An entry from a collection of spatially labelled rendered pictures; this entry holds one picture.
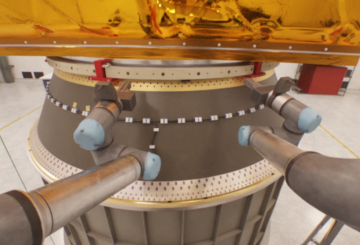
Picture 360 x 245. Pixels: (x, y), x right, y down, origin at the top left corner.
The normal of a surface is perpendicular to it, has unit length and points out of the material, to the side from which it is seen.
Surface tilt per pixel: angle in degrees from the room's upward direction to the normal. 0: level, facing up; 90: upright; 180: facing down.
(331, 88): 90
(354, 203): 74
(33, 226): 69
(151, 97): 62
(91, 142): 100
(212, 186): 43
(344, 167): 29
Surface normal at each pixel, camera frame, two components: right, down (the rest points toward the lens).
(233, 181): 0.25, -0.35
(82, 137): -0.11, 0.62
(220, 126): 0.29, -0.03
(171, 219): 0.05, 0.46
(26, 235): 0.93, -0.09
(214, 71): 0.30, 0.44
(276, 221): 0.01, -0.89
